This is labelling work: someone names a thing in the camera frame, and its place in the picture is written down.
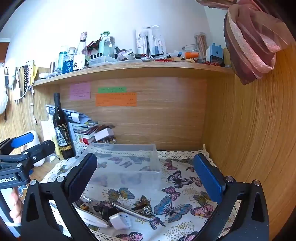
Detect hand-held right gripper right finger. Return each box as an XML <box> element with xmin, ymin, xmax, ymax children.
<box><xmin>193</xmin><ymin>153</ymin><xmax>270</xmax><ymax>241</ymax></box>

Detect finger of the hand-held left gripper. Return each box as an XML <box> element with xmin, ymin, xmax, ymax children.
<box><xmin>0</xmin><ymin>140</ymin><xmax>56</xmax><ymax>182</ymax></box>
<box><xmin>0</xmin><ymin>134</ymin><xmax>33</xmax><ymax>155</ymax></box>

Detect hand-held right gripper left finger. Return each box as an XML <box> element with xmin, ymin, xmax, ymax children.
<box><xmin>20</xmin><ymin>153</ymin><xmax>98</xmax><ymax>241</ymax></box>

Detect small black object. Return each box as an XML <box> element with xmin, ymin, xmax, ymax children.
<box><xmin>89</xmin><ymin>202</ymin><xmax>123</xmax><ymax>218</ymax></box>

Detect white handheld magnifier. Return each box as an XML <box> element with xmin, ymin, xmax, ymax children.
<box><xmin>73</xmin><ymin>203</ymin><xmax>110</xmax><ymax>228</ymax></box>

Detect clear plastic storage box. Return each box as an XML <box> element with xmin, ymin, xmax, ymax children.
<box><xmin>77</xmin><ymin>142</ymin><xmax>162</xmax><ymax>193</ymax></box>

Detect white plug adapter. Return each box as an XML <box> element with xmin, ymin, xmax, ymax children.
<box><xmin>109</xmin><ymin>212</ymin><xmax>133</xmax><ymax>230</ymax></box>

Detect silver metal rod tool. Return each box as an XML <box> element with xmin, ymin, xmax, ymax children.
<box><xmin>112</xmin><ymin>202</ymin><xmax>158</xmax><ymax>224</ymax></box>

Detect person's left hand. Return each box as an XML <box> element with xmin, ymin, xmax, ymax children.
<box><xmin>9</xmin><ymin>187</ymin><xmax>25</xmax><ymax>220</ymax></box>

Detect white plastic device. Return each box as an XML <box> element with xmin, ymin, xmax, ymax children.
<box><xmin>22</xmin><ymin>130</ymin><xmax>45</xmax><ymax>167</ymax></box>

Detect white paper sheet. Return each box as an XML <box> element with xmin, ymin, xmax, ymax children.
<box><xmin>42</xmin><ymin>120</ymin><xmax>56</xmax><ymax>142</ymax></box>

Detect dark wine bottle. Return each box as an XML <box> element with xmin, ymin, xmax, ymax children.
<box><xmin>52</xmin><ymin>93</ymin><xmax>77</xmax><ymax>160</ymax></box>

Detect butterfly print tablecloth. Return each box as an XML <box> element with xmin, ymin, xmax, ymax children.
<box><xmin>43</xmin><ymin>144</ymin><xmax>242</xmax><ymax>241</ymax></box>

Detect stack of books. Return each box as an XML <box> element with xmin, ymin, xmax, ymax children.
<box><xmin>73</xmin><ymin>119</ymin><xmax>100</xmax><ymax>145</ymax></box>

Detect small white cardboard box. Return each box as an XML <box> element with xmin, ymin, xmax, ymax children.
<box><xmin>94</xmin><ymin>128</ymin><xmax>114</xmax><ymax>142</ymax></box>

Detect rolled printed papers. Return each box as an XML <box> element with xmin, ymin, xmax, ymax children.
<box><xmin>46</xmin><ymin>104</ymin><xmax>89</xmax><ymax>124</ymax></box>

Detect white fluffy cloth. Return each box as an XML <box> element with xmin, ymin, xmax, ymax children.
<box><xmin>0</xmin><ymin>62</ymin><xmax>10</xmax><ymax>114</ymax></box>

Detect black white lace band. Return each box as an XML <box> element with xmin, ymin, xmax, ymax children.
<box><xmin>20</xmin><ymin>61</ymin><xmax>35</xmax><ymax>98</ymax></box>

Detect pink sticky note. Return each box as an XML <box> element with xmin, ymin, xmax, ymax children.
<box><xmin>70</xmin><ymin>83</ymin><xmax>90</xmax><ymax>100</ymax></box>

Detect orange sticky note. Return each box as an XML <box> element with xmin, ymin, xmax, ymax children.
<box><xmin>95</xmin><ymin>92</ymin><xmax>137</xmax><ymax>107</ymax></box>

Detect blue patterned glass bottle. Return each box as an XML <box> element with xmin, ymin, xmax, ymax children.
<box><xmin>62</xmin><ymin>47</ymin><xmax>77</xmax><ymax>74</ymax></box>

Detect blue liquid bottle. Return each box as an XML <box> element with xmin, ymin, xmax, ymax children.
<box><xmin>58</xmin><ymin>46</ymin><xmax>68</xmax><ymax>71</ymax></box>

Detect green sticky note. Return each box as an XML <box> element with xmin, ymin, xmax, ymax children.
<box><xmin>97</xmin><ymin>87</ymin><xmax>127</xmax><ymax>93</ymax></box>

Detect clear lidded plastic case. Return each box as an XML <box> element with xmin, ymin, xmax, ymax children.
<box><xmin>88</xmin><ymin>56</ymin><xmax>117</xmax><ymax>67</ymax></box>

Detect tall clear glass bottle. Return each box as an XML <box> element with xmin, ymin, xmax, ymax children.
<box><xmin>75</xmin><ymin>32</ymin><xmax>88</xmax><ymax>69</ymax></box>

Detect wooden shelf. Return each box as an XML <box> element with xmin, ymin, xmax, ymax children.
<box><xmin>33</xmin><ymin>61</ymin><xmax>235</xmax><ymax>87</ymax></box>

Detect green pump bottle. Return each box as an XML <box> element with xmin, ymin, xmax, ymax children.
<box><xmin>98</xmin><ymin>31</ymin><xmax>110</xmax><ymax>57</ymax></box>

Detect blue pencil sharpener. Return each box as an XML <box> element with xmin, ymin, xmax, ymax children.
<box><xmin>206</xmin><ymin>43</ymin><xmax>226</xmax><ymax>66</ymax></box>

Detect clear plastic bottle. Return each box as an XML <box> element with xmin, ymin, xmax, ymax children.
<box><xmin>105</xmin><ymin>36</ymin><xmax>116</xmax><ymax>57</ymax></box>

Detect white syringe tube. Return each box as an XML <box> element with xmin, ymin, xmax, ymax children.
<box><xmin>153</xmin><ymin>51</ymin><xmax>183</xmax><ymax>59</ymax></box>

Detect short glass jar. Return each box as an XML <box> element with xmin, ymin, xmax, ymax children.
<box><xmin>182</xmin><ymin>44</ymin><xmax>203</xmax><ymax>58</ymax></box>

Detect jar of wooden sticks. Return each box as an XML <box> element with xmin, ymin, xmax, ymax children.
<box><xmin>194</xmin><ymin>32</ymin><xmax>208</xmax><ymax>61</ymax></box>

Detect pink brown curtain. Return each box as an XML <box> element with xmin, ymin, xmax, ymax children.
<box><xmin>195</xmin><ymin>0</ymin><xmax>296</xmax><ymax>86</ymax></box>

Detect clear blister toothbrush pack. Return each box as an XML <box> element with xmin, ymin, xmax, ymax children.
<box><xmin>151</xmin><ymin>24</ymin><xmax>167</xmax><ymax>55</ymax></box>

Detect black toothbrush pack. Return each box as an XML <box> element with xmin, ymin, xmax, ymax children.
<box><xmin>136</xmin><ymin>26</ymin><xmax>153</xmax><ymax>57</ymax></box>

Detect white beaded cord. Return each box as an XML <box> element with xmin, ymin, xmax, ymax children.
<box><xmin>30</xmin><ymin>89</ymin><xmax>38</xmax><ymax>124</ymax></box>

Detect white charger with cable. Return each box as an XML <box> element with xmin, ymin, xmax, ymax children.
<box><xmin>14</xmin><ymin>67</ymin><xmax>25</xmax><ymax>103</ymax></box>

